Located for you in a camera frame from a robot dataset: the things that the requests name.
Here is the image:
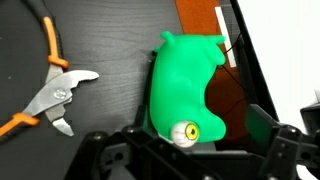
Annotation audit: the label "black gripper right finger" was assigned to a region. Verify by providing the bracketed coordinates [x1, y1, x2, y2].
[245, 104, 320, 180]

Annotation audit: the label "green doll toy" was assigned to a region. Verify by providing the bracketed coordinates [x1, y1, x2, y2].
[149, 31, 227, 148]

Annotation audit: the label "orange-handled pliers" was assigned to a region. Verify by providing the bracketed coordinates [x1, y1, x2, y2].
[0, 0, 99, 141]

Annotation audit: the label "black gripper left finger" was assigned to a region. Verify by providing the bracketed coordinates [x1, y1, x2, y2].
[121, 106, 214, 180]

